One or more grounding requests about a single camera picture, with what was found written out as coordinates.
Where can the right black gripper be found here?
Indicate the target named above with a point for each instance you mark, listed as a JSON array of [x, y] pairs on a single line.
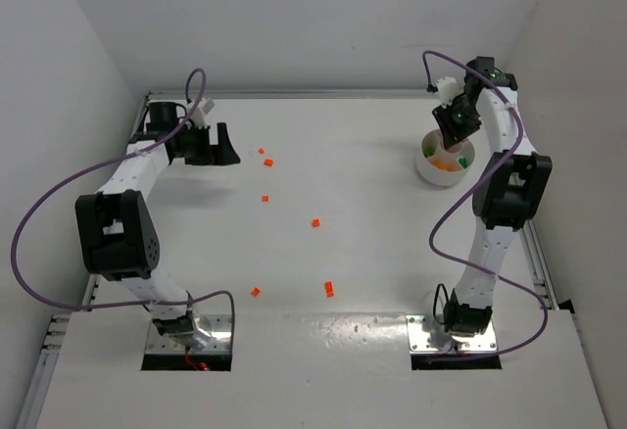
[[458, 131]]

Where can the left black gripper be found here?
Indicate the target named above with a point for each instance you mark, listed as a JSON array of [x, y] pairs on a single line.
[[207, 144]]

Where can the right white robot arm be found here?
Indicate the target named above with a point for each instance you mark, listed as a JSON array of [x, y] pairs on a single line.
[[505, 197]]

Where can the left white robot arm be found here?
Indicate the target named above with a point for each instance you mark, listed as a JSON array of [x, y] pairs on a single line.
[[117, 236]]

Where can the yellow-orange legos in bowl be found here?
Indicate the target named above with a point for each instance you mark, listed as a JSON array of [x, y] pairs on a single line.
[[447, 165]]

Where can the white divided bowl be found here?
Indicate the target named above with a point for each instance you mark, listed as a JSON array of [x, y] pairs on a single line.
[[437, 177]]

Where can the orange double lego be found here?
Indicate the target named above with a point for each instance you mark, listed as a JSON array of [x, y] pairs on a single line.
[[329, 289]]

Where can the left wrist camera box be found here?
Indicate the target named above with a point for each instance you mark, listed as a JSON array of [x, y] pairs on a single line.
[[199, 113]]

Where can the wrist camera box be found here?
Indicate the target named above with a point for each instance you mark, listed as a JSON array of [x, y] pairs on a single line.
[[448, 89], [199, 113]]

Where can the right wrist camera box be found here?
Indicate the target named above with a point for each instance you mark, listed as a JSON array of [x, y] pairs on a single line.
[[448, 89]]

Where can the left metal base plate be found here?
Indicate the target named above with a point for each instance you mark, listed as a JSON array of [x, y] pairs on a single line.
[[210, 336]]

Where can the metal base plate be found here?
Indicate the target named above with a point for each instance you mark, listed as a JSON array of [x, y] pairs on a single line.
[[427, 337], [210, 336]]

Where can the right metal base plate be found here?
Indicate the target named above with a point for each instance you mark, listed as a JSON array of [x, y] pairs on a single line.
[[427, 337]]

